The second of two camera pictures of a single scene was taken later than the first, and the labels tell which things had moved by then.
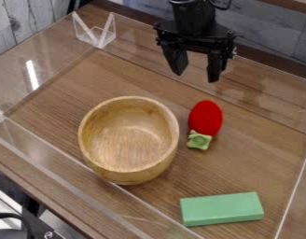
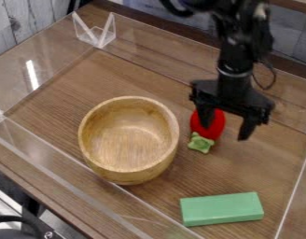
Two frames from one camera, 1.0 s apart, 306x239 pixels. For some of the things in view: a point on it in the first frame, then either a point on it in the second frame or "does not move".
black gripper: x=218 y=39 -> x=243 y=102
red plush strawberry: x=206 y=121 does not move
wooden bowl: x=128 y=136 does not move
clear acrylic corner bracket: x=96 y=36 does not move
